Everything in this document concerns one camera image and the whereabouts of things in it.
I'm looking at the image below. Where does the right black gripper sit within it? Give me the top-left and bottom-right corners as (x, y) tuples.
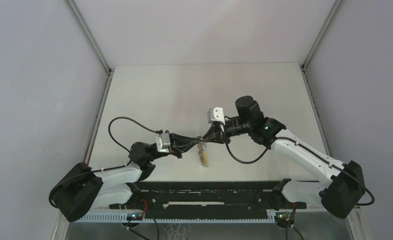
(202, 118), (252, 145)

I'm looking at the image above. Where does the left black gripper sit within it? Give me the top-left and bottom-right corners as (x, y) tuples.
(146, 130), (201, 162)

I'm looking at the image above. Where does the keyring with yellow handle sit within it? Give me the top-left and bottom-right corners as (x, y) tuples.
(197, 143), (209, 168)

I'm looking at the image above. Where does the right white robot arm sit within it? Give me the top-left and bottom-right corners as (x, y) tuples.
(203, 95), (375, 219)

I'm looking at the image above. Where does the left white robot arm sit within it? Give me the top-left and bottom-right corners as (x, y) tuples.
(48, 132), (204, 222)

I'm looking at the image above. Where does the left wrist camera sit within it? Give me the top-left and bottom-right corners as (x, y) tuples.
(155, 131), (171, 153)

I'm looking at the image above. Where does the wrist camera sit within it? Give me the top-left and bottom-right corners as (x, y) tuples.
(155, 131), (171, 153)
(207, 107), (226, 132)

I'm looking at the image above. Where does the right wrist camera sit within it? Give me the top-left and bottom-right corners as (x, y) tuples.
(207, 107), (226, 132)

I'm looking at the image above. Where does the left black camera cable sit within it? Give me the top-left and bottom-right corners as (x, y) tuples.
(107, 116), (164, 155)

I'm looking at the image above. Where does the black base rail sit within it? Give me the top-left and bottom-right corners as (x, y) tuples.
(58, 180), (361, 223)

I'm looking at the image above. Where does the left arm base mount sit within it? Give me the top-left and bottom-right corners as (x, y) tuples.
(107, 182), (150, 211)

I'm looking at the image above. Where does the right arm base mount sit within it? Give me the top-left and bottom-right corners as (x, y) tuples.
(266, 178), (307, 211)

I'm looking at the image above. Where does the left aluminium frame post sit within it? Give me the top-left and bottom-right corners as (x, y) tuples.
(62, 0), (114, 75)

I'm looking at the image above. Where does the aluminium frame post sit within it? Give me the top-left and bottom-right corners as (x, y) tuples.
(62, 0), (114, 75)
(300, 0), (345, 72)

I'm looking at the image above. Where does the right aluminium frame post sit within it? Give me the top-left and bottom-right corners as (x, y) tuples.
(300, 0), (345, 72)

